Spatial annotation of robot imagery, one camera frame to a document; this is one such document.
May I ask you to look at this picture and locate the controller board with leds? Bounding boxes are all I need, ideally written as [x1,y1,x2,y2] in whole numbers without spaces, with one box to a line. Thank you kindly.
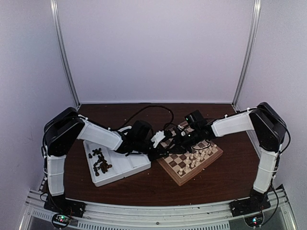
[51,213,71,228]
[244,216,264,228]

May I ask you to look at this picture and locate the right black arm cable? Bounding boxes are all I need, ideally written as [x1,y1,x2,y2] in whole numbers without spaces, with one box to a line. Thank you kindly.
[163,122,183,144]

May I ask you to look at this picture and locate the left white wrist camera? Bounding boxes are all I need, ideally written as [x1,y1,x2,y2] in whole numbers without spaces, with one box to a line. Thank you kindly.
[151,131,166,148]

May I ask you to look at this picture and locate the right controller board with LEDs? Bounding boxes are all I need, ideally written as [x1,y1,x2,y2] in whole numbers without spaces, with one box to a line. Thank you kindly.
[244,216,264,228]

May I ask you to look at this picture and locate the left controller board with LEDs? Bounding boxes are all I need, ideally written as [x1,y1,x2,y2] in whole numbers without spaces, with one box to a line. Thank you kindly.
[51,213,71,228]

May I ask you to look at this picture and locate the wooden chess board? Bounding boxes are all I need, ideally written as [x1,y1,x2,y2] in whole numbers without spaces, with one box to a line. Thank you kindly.
[157,121,224,187]

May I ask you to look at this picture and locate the aluminium frame post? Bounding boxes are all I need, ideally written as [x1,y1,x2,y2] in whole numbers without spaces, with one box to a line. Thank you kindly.
[232,0,261,111]
[50,0,81,109]

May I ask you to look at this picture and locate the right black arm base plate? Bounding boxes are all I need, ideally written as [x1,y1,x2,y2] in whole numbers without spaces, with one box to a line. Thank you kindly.
[229,198,271,217]

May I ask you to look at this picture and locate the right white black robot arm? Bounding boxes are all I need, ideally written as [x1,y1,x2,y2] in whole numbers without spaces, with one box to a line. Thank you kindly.
[164,131,259,205]

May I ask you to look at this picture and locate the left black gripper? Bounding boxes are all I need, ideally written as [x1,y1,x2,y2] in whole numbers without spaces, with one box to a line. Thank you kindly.
[134,139,169,162]

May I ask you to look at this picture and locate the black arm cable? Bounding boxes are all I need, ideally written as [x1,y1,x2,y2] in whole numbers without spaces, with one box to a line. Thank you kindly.
[119,105,175,131]
[163,122,183,144]

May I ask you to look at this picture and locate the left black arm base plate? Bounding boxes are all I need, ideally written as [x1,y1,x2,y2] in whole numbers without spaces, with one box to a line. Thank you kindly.
[44,200,86,218]

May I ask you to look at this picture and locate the front aluminium frame rail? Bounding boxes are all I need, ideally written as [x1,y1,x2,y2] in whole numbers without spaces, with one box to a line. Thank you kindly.
[17,187,300,230]

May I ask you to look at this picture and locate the light chess pawn piece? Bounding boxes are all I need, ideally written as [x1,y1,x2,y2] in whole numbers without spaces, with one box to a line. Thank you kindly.
[212,144,218,152]

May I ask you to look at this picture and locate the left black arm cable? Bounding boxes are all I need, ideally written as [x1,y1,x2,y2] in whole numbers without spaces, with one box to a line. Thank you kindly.
[119,105,175,131]

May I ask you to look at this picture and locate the white plastic compartment tray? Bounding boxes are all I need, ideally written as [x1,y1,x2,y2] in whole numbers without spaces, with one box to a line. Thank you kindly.
[78,124,151,187]

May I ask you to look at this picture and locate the right aluminium frame post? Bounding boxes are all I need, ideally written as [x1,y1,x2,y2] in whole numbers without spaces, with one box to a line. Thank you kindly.
[232,0,261,111]

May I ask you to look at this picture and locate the left aluminium frame post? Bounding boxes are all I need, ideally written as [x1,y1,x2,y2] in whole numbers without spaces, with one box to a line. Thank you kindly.
[50,0,81,109]

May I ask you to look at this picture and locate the pile of dark chess pieces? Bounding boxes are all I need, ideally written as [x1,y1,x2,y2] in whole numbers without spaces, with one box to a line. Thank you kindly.
[88,148,112,176]

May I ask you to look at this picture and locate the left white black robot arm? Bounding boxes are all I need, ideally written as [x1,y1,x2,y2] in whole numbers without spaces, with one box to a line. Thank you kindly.
[42,107,171,213]

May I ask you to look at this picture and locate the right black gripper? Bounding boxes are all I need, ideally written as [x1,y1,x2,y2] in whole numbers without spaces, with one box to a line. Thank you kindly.
[165,128,201,154]

